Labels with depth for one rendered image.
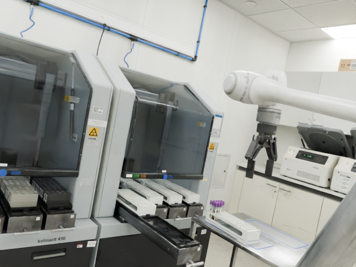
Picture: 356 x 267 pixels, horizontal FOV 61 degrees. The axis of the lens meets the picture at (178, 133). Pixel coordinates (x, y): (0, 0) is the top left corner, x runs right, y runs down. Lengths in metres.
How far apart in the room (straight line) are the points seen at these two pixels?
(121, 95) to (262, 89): 0.82
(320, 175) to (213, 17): 2.06
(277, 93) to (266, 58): 3.33
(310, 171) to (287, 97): 2.61
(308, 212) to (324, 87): 1.45
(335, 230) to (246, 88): 0.51
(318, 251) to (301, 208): 2.79
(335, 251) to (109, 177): 1.17
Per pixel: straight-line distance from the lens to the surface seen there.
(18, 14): 2.63
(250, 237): 1.55
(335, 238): 0.85
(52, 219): 1.54
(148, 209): 1.63
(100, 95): 1.58
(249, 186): 4.01
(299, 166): 3.66
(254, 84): 1.06
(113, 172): 1.68
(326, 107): 1.03
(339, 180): 3.48
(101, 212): 1.73
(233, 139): 3.97
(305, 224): 3.66
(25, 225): 1.51
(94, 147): 1.60
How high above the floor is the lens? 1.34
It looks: 3 degrees down
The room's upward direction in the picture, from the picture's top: 11 degrees clockwise
